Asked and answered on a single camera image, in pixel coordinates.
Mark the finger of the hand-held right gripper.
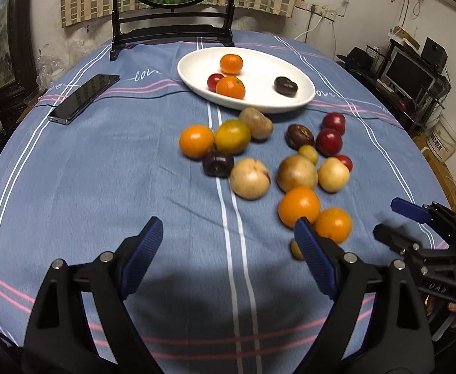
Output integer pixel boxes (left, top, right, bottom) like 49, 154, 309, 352
373, 224, 423, 257
391, 198, 456, 238

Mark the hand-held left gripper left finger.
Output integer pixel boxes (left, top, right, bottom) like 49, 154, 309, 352
21, 216, 164, 374

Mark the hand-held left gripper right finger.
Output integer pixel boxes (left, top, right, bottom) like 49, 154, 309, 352
293, 217, 436, 374

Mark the tan round fruit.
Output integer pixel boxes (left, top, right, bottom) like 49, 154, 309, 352
276, 154, 319, 193
229, 158, 271, 200
239, 108, 274, 141
317, 157, 351, 193

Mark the dark purple plum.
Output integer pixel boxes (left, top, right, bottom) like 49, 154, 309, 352
202, 149, 235, 178

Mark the white oval plate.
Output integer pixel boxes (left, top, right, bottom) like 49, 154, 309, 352
177, 47, 315, 114

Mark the white plastic bucket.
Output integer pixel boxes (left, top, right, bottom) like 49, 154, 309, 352
426, 115, 456, 163

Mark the blue striped tablecloth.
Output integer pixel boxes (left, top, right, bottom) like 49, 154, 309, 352
0, 30, 456, 374

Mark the dark brown fruit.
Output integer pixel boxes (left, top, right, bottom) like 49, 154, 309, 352
285, 124, 315, 150
273, 76, 299, 96

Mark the computer monitor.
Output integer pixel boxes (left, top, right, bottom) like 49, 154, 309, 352
384, 49, 437, 100

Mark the greenish orange tangerine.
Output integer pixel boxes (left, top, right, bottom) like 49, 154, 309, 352
214, 119, 252, 154

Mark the black speaker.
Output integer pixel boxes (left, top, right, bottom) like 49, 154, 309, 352
420, 37, 449, 73

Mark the black hat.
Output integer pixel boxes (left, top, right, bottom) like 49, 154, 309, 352
336, 46, 380, 71

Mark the black smartphone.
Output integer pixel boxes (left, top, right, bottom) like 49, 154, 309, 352
48, 74, 121, 125

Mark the dark wooden cabinet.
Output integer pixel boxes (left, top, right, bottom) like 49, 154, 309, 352
0, 0, 41, 125

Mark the black wire rack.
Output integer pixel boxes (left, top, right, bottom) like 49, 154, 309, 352
376, 39, 452, 127

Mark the white wall power strip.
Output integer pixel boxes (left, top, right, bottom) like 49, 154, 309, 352
310, 4, 338, 22

